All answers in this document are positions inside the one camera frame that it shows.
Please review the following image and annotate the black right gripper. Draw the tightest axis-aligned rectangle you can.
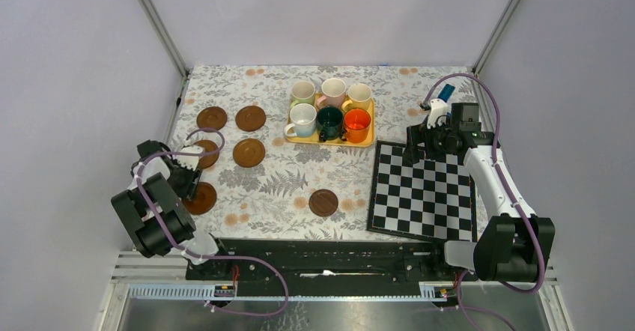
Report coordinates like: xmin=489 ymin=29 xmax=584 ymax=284
xmin=401 ymin=118 xmax=457 ymax=165

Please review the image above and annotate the brown coaster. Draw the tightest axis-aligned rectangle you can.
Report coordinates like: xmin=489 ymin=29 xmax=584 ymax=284
xmin=232 ymin=139 xmax=266 ymax=168
xmin=182 ymin=182 xmax=217 ymax=216
xmin=196 ymin=106 xmax=228 ymax=130
xmin=235 ymin=106 xmax=267 ymax=132
xmin=195 ymin=140 xmax=219 ymax=170

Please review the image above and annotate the brown coaster bottom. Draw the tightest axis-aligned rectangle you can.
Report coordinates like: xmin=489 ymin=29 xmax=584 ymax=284
xmin=182 ymin=182 xmax=217 ymax=216

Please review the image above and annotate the white and blue mug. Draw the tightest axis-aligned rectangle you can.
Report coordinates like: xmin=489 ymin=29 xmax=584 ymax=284
xmin=284 ymin=103 xmax=317 ymax=138

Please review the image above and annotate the dark wood grain coaster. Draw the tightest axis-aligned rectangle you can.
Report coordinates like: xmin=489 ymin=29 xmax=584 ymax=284
xmin=308 ymin=189 xmax=338 ymax=217

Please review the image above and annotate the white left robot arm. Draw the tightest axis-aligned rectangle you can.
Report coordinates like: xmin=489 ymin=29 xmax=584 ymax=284
xmin=111 ymin=140 xmax=233 ymax=279

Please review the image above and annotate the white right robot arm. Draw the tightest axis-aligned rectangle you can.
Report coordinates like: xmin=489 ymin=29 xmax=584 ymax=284
xmin=404 ymin=98 xmax=555 ymax=287

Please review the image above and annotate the black white chessboard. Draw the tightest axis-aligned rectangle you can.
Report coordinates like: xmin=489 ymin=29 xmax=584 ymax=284
xmin=366 ymin=141 xmax=478 ymax=242

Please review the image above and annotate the floral tablecloth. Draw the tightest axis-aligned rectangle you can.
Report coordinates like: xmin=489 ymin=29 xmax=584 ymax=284
xmin=169 ymin=65 xmax=487 ymax=241

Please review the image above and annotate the orange mug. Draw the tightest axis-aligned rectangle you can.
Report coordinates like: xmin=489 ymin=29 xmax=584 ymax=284
xmin=343 ymin=109 xmax=371 ymax=144

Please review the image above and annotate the yellow mug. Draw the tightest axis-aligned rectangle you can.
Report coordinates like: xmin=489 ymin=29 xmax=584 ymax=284
xmin=341 ymin=83 xmax=372 ymax=112

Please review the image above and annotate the dark green mug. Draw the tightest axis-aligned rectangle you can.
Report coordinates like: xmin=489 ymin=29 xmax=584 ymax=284
xmin=316 ymin=106 xmax=344 ymax=142

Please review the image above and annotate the yellow plastic tray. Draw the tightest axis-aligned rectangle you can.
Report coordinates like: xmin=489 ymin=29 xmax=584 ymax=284
xmin=285 ymin=99 xmax=375 ymax=148

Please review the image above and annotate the pink mug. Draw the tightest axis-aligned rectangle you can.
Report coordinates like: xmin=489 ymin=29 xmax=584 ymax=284
xmin=315 ymin=78 xmax=347 ymax=109

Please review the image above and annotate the light green mug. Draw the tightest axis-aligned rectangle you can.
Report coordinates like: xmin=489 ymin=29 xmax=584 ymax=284
xmin=291 ymin=81 xmax=315 ymax=108

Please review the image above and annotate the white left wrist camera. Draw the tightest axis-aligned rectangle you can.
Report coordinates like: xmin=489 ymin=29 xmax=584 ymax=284
xmin=174 ymin=145 xmax=205 ymax=171

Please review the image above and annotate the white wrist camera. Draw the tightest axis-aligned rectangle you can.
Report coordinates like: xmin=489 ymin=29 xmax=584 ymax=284
xmin=174 ymin=145 xmax=205 ymax=171
xmin=420 ymin=98 xmax=449 ymax=130

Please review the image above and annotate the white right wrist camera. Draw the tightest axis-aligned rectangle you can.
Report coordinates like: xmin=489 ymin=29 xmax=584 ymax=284
xmin=420 ymin=98 xmax=449 ymax=130

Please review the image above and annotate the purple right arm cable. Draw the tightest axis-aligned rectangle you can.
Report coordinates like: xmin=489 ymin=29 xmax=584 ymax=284
xmin=422 ymin=73 xmax=547 ymax=331

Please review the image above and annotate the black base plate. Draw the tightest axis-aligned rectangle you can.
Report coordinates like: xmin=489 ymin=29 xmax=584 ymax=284
xmin=186 ymin=238 xmax=461 ymax=298

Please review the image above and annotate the right aluminium frame post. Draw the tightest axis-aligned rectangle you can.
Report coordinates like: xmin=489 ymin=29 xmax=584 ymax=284
xmin=472 ymin=0 xmax=522 ymax=75

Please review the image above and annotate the aluminium frame post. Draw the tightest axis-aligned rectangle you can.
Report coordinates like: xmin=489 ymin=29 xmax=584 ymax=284
xmin=472 ymin=0 xmax=522 ymax=75
xmin=138 ymin=0 xmax=189 ymax=79

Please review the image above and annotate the left aluminium frame post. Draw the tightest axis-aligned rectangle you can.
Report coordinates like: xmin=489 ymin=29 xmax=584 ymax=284
xmin=138 ymin=0 xmax=189 ymax=79

